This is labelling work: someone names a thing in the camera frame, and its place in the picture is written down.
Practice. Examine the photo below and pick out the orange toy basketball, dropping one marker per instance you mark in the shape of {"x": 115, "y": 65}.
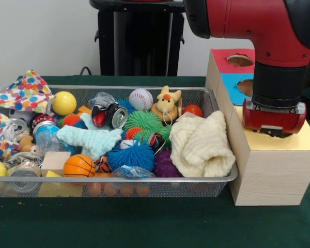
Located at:
{"x": 78, "y": 166}

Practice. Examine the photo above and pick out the red orange ball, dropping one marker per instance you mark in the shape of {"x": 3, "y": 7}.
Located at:
{"x": 193, "y": 110}

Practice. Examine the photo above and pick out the green spiky puffer ball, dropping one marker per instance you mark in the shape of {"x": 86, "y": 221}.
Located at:
{"x": 143, "y": 121}

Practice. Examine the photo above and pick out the yellow ball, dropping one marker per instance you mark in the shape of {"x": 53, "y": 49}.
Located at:
{"x": 64, "y": 103}

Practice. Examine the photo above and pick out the light blue muslin cloth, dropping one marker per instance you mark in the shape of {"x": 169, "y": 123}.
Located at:
{"x": 93, "y": 139}

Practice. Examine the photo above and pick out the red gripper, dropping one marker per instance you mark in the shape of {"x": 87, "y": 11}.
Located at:
{"x": 271, "y": 118}

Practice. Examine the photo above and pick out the cream muslin cloth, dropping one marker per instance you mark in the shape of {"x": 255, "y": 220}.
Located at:
{"x": 201, "y": 144}

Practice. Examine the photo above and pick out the yellow plush chick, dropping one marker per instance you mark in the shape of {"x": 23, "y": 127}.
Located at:
{"x": 166, "y": 103}

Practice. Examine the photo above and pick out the silver mesh bin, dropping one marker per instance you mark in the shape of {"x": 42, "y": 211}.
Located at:
{"x": 118, "y": 179}

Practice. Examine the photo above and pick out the dark green table cloth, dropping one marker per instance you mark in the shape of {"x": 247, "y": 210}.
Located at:
{"x": 144, "y": 224}

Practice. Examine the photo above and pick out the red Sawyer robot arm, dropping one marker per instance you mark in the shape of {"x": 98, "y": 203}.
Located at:
{"x": 261, "y": 23}

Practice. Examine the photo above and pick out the white toy baseball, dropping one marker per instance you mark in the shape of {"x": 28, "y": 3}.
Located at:
{"x": 141, "y": 99}

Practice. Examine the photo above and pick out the polka dot cloth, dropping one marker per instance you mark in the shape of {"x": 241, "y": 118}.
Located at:
{"x": 25, "y": 90}

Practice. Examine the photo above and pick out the wooden box with three holes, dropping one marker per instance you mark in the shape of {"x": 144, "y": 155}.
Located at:
{"x": 268, "y": 175}

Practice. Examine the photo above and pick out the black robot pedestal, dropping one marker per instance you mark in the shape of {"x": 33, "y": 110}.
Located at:
{"x": 144, "y": 38}

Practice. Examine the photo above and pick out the blue spiky puffer ball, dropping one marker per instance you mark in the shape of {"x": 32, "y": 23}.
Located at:
{"x": 131, "y": 157}

